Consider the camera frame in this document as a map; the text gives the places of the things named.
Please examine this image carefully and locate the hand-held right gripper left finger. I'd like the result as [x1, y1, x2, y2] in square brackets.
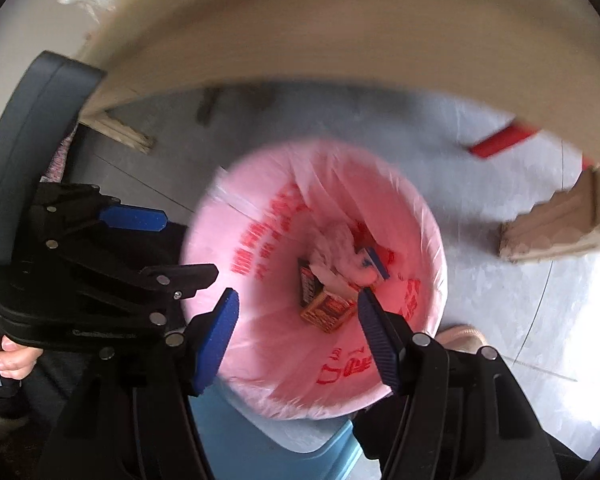
[40, 287, 241, 480]

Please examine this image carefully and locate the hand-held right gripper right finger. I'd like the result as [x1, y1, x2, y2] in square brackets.
[357, 287, 563, 480]

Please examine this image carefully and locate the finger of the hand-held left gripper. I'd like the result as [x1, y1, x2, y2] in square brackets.
[40, 247, 219, 302]
[30, 182, 169, 251]

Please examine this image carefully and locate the brown printed snack box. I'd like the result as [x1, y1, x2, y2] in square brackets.
[300, 290, 358, 334]

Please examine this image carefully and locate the small blue box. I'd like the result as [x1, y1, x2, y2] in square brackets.
[357, 247, 392, 283]

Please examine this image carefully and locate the dark printed wrapper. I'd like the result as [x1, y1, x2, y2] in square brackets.
[298, 258, 326, 307]

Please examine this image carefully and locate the white tissue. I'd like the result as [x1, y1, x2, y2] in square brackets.
[312, 220, 376, 291]

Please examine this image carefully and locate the blue plastic trash bin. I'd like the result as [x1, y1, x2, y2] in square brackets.
[190, 380, 356, 480]

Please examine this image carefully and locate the pink plastic trash bag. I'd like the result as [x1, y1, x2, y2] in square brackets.
[180, 137, 449, 421]

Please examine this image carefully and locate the person's left hand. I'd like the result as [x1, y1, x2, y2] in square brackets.
[0, 320, 42, 382]

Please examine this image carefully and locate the person's pink shoe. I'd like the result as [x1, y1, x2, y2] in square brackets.
[437, 325, 498, 361]

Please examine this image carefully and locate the beige table leg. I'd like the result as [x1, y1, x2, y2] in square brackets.
[77, 105, 156, 155]

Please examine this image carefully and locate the pink patterned cloth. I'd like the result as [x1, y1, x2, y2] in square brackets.
[42, 122, 78, 187]

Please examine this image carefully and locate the dark grey chair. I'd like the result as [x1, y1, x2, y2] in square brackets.
[0, 50, 106, 281]

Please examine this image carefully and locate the brown cardboard box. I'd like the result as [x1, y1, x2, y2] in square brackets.
[499, 169, 600, 262]

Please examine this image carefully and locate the white plastic bag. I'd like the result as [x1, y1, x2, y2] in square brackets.
[59, 0, 117, 25]

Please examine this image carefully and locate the red metal frame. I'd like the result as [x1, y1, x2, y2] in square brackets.
[467, 117, 542, 161]

